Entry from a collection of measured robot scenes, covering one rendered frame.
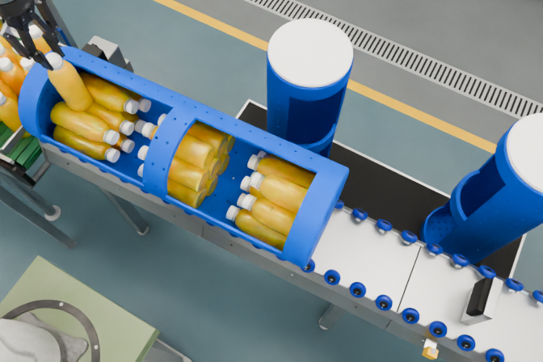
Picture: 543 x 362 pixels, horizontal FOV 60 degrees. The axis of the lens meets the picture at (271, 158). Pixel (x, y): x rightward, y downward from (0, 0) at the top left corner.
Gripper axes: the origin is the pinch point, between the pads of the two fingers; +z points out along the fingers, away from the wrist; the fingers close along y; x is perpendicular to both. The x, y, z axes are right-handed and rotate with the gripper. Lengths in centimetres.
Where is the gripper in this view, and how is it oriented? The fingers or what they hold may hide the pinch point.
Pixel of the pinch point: (48, 52)
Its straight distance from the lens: 128.8
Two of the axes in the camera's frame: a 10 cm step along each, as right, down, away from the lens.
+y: 4.5, -8.1, 3.7
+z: 0.1, 4.2, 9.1
